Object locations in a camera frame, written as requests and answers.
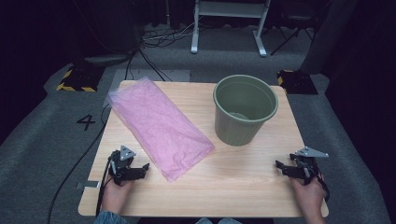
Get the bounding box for hand-held gripper black cable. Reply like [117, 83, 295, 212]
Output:
[311, 167, 331, 203]
[95, 157, 115, 217]

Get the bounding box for white metal stand frame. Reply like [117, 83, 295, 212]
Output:
[190, 0, 272, 58]

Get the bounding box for bundle of floor cables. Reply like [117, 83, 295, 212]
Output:
[139, 21, 200, 49]

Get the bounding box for pink plastic bag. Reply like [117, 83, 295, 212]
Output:
[106, 77, 216, 183]

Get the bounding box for left hand-held gripper black cable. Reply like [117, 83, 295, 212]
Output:
[95, 157, 115, 217]

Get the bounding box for right hand-held gripper black cable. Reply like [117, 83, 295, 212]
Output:
[311, 167, 331, 203]

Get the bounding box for long black floor cable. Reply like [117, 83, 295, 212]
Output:
[46, 103, 112, 224]

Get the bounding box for black folding tripod legs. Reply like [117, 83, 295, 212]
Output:
[269, 17, 316, 57]

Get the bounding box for black yellow striped stand base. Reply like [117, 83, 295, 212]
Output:
[56, 63, 106, 93]
[276, 69, 319, 95]

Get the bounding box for person's right hand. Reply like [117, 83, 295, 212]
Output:
[290, 173, 328, 218]

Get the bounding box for person's left hand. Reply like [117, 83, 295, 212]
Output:
[101, 175, 135, 217]

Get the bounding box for person's denim knees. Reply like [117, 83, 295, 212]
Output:
[194, 217, 245, 224]

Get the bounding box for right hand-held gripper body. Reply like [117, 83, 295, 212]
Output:
[289, 146, 330, 187]

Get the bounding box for green plastic bin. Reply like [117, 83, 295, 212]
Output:
[212, 74, 280, 147]

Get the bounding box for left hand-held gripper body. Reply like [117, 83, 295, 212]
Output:
[107, 145, 145, 187]

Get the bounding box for grey tape strip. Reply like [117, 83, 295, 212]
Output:
[76, 179, 102, 190]

